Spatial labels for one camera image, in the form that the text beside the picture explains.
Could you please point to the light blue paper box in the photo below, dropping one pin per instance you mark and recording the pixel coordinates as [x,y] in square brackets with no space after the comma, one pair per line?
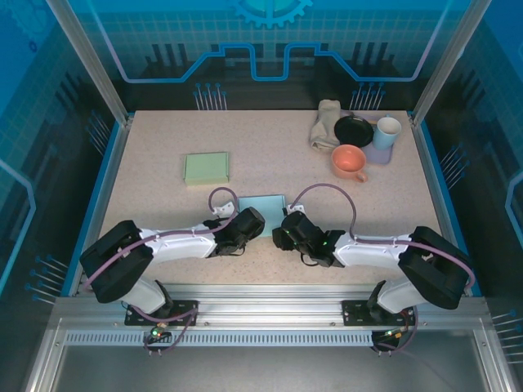
[265,206]

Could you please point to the green paper box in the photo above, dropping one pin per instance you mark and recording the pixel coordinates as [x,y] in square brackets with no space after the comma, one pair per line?
[206,167]

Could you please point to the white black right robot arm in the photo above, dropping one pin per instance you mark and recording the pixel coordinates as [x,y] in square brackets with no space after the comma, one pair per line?
[367,249]

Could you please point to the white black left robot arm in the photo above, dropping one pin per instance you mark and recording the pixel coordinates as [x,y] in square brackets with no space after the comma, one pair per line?
[180,245]

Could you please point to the pink speckled ceramic cup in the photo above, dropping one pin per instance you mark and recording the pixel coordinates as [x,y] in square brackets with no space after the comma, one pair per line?
[347,161]

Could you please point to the lavender tray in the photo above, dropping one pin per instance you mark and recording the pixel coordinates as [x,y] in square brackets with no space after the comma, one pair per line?
[378,155]

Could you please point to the beige cloth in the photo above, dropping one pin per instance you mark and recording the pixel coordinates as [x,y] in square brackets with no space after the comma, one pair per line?
[324,122]

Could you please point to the black plate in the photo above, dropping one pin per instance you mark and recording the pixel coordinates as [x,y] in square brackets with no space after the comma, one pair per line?
[353,131]

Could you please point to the light blue mug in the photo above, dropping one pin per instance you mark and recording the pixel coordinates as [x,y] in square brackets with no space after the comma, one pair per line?
[386,134]

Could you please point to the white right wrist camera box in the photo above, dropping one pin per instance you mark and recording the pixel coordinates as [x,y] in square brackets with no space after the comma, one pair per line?
[296,209]

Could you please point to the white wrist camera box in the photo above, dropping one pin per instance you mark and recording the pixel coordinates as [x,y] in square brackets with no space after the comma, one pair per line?
[296,209]
[222,209]

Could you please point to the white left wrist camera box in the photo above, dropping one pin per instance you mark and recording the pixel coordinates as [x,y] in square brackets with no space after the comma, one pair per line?
[222,209]

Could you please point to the aluminium frame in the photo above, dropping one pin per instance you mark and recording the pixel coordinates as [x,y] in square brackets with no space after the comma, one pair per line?
[261,302]

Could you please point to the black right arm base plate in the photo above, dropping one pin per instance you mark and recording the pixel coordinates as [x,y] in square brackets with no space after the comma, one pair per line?
[355,312]

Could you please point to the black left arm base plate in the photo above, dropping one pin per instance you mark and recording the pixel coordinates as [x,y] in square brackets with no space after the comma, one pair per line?
[184,312]

